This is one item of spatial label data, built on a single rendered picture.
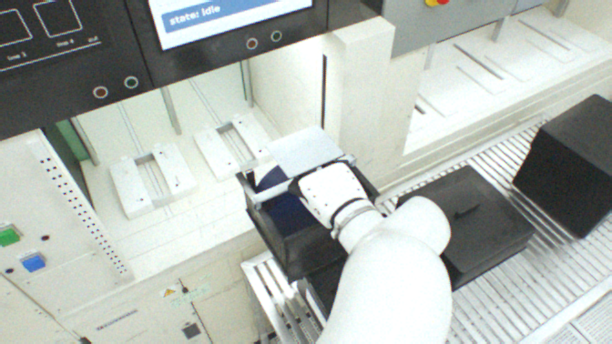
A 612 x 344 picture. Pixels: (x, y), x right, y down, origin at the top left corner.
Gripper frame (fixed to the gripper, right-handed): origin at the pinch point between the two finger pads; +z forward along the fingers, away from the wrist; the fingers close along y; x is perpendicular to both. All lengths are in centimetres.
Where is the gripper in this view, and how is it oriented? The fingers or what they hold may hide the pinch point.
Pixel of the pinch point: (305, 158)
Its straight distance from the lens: 83.9
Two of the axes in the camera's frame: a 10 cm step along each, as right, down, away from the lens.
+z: -5.0, -6.6, 5.6
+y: 8.6, -3.8, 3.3
